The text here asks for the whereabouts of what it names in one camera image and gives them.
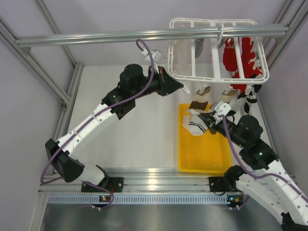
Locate yellow plastic tray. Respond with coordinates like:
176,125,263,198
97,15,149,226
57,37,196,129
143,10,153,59
178,104,232,176

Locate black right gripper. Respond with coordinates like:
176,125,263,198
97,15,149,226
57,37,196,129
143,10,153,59
198,111,246,147

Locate slotted cable duct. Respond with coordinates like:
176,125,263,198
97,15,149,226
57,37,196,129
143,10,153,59
48,194,244,205

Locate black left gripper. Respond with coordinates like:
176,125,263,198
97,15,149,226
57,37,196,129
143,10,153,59
131,66,182,99

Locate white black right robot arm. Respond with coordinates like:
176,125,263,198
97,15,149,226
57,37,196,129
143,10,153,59
198,113,308,231

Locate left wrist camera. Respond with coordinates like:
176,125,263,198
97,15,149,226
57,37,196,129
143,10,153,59
144,50,163,64

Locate white plastic clip hanger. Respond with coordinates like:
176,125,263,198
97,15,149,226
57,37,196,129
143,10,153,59
167,18,269,94

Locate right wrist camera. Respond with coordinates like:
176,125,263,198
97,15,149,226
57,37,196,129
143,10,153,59
213,101,231,123

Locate grey sock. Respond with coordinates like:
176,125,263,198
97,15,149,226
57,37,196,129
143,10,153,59
194,38,204,59

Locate white striped sock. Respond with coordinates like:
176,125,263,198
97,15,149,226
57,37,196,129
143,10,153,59
181,109,199,130
188,115,208,136

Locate brown beige ribbed sock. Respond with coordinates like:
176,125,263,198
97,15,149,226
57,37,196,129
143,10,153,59
189,85,211,113

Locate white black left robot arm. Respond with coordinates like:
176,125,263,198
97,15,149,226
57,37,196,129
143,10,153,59
45,64,184,191

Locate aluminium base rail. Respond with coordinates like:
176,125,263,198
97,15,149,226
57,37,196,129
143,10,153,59
38,167,280,194

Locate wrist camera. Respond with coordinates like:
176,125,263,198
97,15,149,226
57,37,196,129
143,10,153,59
213,101,231,123
144,50,163,64

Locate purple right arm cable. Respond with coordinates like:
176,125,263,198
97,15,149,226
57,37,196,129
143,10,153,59
221,115,308,200

